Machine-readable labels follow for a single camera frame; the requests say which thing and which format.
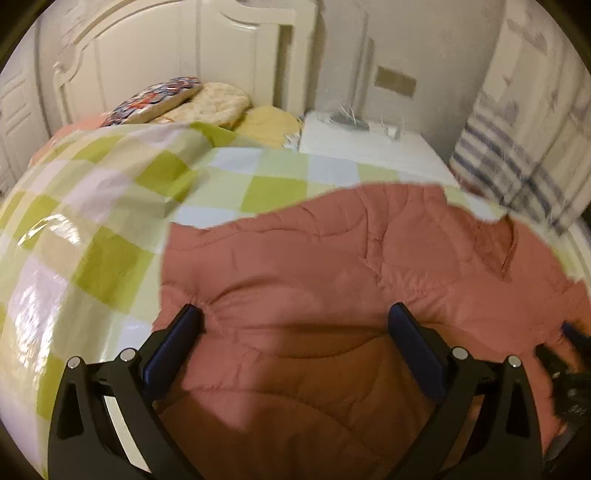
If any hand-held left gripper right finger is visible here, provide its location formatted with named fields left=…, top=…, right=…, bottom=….
left=388, top=302, right=543, bottom=480

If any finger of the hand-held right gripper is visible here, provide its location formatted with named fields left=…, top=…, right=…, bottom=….
left=560, top=322, right=591, bottom=370

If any grey dish with cables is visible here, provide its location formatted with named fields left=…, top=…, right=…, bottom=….
left=323, top=104, right=372, bottom=131

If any white nightstand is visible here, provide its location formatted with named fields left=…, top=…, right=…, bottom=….
left=298, top=110, right=462, bottom=188

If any colourful patterned pillow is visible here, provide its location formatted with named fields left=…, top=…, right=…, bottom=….
left=100, top=76, right=204, bottom=128

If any white curtain with blue stripes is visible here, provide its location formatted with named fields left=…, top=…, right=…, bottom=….
left=450, top=0, right=591, bottom=236

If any wall socket plate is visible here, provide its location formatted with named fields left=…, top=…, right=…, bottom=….
left=373, top=65, right=417, bottom=97

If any green checkered bed sheet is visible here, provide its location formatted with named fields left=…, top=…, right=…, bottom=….
left=0, top=121, right=573, bottom=480

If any white wardrobe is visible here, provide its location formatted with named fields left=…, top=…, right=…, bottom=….
left=0, top=32, right=51, bottom=195

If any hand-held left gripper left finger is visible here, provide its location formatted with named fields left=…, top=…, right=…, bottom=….
left=48, top=304, right=206, bottom=480

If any pink quilted coat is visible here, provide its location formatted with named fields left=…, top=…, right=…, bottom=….
left=152, top=182, right=591, bottom=480

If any white wooden headboard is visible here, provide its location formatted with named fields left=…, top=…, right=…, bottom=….
left=39, top=0, right=319, bottom=127

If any beige floral pillow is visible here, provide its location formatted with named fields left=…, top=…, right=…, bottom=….
left=152, top=82, right=252, bottom=131

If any pink blanket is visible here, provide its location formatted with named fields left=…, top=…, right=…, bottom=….
left=28, top=111, right=112, bottom=167

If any yellow pillow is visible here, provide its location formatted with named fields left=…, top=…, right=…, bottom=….
left=233, top=106, right=303, bottom=149

